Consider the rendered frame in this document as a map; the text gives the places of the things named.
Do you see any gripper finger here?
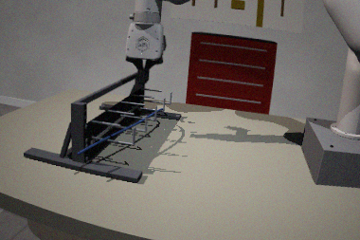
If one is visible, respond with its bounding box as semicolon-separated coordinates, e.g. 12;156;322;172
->
126;57;144;84
142;54;163;84

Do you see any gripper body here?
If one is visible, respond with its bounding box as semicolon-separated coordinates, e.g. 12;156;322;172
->
125;22;164;60

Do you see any black metal rack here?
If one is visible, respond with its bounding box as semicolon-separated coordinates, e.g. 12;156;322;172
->
24;72;181;182

